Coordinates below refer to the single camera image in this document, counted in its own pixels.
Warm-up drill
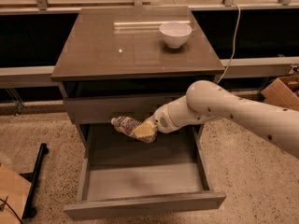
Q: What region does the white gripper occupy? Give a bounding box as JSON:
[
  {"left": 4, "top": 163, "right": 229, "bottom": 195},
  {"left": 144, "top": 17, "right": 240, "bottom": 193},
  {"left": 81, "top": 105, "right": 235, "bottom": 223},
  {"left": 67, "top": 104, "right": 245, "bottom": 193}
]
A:
[{"left": 134, "top": 105, "right": 178, "bottom": 138}]

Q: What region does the clear plastic water bottle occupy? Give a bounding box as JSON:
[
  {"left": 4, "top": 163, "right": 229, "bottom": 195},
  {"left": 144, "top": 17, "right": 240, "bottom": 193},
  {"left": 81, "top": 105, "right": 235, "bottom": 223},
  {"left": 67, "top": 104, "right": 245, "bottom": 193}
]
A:
[{"left": 111, "top": 116, "right": 157, "bottom": 143}]

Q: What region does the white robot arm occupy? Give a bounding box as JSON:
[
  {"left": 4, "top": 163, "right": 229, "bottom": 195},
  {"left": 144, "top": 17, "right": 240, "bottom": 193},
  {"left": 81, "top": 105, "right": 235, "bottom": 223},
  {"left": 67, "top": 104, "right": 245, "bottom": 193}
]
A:
[{"left": 134, "top": 80, "right": 299, "bottom": 158}]

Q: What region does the closed grey top drawer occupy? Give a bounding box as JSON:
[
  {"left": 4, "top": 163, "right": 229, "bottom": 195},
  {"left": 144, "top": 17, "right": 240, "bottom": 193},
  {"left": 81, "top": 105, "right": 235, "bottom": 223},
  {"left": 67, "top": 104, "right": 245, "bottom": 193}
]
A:
[{"left": 64, "top": 93, "right": 181, "bottom": 124}]

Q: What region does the open grey middle drawer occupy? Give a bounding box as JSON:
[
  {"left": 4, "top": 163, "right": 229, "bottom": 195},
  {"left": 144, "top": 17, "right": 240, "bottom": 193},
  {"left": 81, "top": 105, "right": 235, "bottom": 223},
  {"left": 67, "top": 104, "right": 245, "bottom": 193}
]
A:
[{"left": 64, "top": 123, "right": 226, "bottom": 221}]

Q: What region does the grey drawer cabinet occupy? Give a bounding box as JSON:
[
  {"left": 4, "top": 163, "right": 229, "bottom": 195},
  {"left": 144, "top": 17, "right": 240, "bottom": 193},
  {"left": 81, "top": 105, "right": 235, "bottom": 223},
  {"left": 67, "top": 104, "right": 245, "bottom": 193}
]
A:
[{"left": 51, "top": 7, "right": 223, "bottom": 146}]

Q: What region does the white ceramic bowl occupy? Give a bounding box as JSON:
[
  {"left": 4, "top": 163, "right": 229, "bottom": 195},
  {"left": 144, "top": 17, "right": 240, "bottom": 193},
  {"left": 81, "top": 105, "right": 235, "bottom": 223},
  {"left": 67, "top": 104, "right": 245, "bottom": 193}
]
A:
[{"left": 159, "top": 21, "right": 192, "bottom": 49}]

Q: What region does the cardboard box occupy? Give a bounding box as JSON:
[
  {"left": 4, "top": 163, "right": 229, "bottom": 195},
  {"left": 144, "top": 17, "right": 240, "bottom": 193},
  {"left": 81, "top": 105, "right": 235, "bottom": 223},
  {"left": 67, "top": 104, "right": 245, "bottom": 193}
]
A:
[{"left": 262, "top": 75, "right": 299, "bottom": 111}]

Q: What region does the white cable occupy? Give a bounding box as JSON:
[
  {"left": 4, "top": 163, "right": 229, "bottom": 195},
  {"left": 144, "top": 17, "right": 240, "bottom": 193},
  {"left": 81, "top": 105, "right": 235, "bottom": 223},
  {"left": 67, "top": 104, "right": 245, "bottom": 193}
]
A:
[{"left": 216, "top": 3, "right": 241, "bottom": 85}]

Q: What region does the black cable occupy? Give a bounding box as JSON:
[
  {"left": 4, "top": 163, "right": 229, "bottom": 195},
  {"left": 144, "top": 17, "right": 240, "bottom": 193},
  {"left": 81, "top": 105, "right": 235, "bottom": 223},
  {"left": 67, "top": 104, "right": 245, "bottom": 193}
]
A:
[{"left": 0, "top": 198, "right": 23, "bottom": 224}]

